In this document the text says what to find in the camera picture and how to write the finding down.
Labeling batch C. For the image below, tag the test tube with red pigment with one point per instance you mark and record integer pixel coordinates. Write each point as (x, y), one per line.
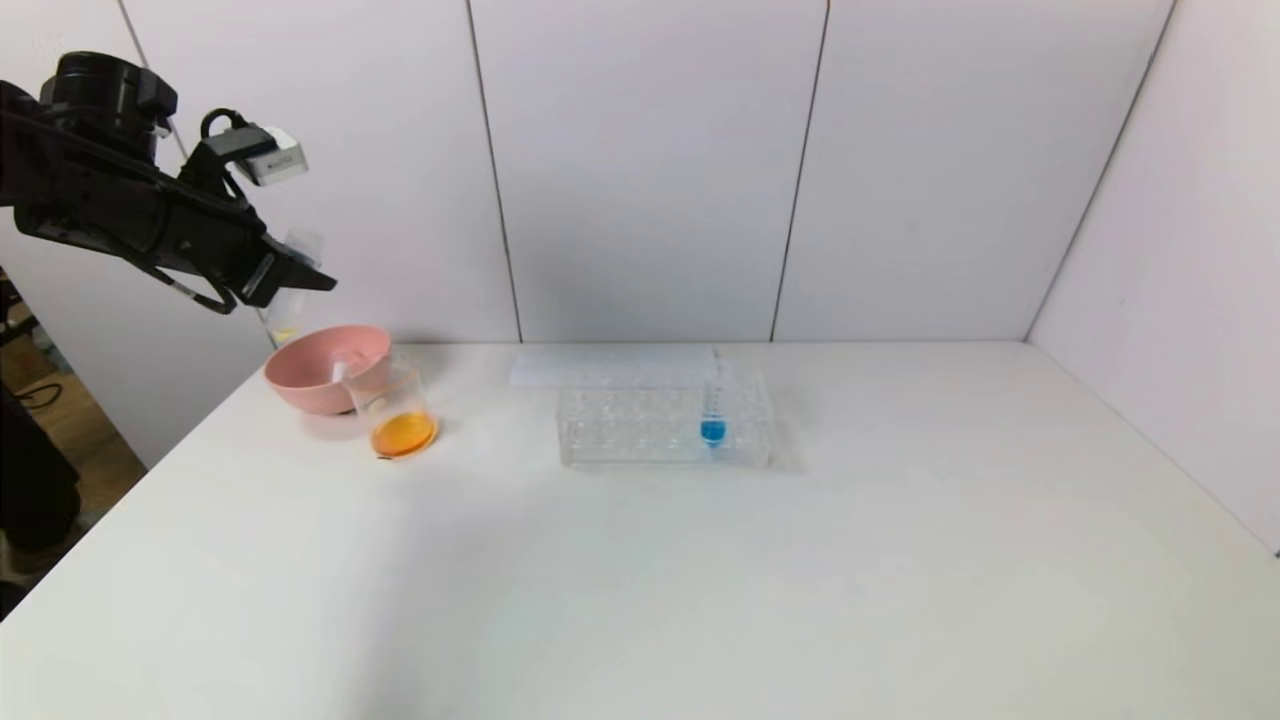
(342, 367)

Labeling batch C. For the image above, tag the white grey wrist camera box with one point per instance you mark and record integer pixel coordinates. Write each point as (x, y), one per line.
(265, 155)

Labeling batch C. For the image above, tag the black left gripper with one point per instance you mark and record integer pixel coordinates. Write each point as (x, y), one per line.
(262, 277)

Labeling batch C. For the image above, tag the person in dark trousers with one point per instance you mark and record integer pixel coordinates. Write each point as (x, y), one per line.
(35, 480)

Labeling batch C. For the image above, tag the clear glass beaker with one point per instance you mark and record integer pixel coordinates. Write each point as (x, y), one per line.
(402, 432)

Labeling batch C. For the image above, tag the clear plastic test tube rack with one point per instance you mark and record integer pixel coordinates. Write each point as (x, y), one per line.
(640, 440)

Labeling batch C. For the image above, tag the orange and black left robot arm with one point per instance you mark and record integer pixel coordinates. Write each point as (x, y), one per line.
(70, 180)

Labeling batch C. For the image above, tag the pink plastic bowl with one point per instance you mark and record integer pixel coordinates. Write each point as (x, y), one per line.
(310, 375)

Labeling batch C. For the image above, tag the white paper sheet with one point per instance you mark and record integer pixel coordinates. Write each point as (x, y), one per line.
(545, 365)

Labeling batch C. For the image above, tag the test tube with yellow pigment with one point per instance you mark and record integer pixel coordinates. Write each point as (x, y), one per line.
(290, 315)

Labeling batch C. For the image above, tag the test tube with blue pigment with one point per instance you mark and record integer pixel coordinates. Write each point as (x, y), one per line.
(712, 428)

